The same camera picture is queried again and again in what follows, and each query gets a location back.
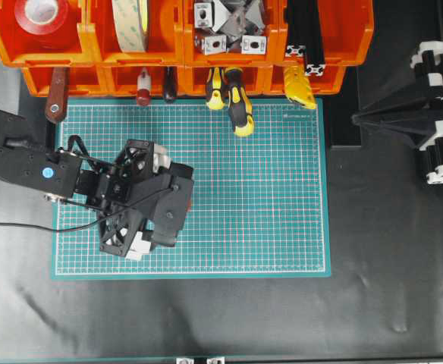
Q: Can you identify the silver bracket edge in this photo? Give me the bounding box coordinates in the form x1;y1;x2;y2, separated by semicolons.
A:
206;356;225;364
176;357;194;364

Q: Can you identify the grey corner bracket centre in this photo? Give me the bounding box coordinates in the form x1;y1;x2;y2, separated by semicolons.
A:
209;1;265;40

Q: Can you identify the orange bin upper far left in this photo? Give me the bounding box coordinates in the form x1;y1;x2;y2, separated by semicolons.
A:
0;1;93;67

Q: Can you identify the silver corner bracket upper left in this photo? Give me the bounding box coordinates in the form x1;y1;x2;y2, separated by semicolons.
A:
193;1;214;28

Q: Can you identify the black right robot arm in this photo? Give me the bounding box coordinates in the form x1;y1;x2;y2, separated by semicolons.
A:
352;1;443;201

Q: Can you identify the red vinyl tape roll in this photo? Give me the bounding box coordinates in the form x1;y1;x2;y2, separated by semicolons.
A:
14;0;70;49

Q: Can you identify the silver bracket bottom edge left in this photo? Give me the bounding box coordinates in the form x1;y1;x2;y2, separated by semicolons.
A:
176;357;194;364

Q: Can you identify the large yellow black screwdriver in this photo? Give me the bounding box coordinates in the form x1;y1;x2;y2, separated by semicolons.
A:
225;67;255;137

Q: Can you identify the black aluminium extrusion left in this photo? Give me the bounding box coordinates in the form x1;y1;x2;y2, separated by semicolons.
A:
285;1;307;57

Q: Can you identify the silver corner bracket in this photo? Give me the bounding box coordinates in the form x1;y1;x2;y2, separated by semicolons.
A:
240;35;267;55
193;1;214;28
199;35;227;55

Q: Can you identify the orange bin upper right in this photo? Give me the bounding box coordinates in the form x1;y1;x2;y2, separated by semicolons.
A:
274;1;374;67

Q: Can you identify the silver corner bracket lower right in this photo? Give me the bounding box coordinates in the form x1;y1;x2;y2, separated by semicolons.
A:
240;35;267;55

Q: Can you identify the black aluminium extrusion right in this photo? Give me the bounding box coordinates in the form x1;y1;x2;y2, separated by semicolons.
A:
300;1;325;77

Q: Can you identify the yellow utility knife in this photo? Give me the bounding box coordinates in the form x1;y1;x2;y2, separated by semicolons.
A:
283;65;317;110

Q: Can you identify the brown wooden tool handle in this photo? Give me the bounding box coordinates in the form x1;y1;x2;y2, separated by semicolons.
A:
45;67;70;124

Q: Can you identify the small yellow black screwdriver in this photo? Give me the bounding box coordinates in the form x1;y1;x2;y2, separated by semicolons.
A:
205;67;225;110

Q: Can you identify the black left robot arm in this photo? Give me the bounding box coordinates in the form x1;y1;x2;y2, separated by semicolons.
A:
0;110;194;259

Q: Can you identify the silver corner bracket lower left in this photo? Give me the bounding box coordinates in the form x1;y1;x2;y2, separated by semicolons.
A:
199;35;227;55

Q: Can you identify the silver bracket bottom edge right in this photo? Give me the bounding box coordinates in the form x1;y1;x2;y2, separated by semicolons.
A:
206;356;225;364

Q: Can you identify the black cable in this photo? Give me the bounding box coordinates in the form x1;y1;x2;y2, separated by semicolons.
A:
0;134;177;232

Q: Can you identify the cream double-sided tape roll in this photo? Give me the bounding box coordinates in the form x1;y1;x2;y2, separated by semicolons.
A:
112;0;149;53

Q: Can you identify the orange bin lower far left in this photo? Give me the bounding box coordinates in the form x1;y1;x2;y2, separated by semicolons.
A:
21;66;108;97

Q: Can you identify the black aluminium extrusion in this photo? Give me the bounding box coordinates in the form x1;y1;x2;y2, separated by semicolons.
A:
285;1;307;57
300;1;325;77

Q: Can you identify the dark brown tool handle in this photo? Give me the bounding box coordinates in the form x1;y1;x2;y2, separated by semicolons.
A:
162;67;178;104

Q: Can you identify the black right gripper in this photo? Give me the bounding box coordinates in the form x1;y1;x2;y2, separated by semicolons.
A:
352;41;443;185

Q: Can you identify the green cutting mat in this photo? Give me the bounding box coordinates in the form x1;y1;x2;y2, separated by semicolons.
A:
52;99;331;280

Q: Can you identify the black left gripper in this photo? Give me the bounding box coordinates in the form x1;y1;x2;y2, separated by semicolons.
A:
74;140;194;261

